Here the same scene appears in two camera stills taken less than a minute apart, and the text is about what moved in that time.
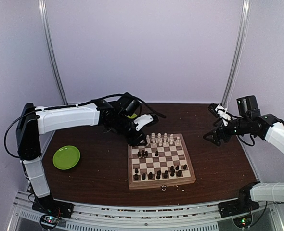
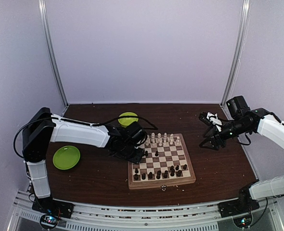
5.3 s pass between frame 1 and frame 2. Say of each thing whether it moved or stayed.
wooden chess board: stayed
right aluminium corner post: stayed
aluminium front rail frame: stayed
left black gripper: moved
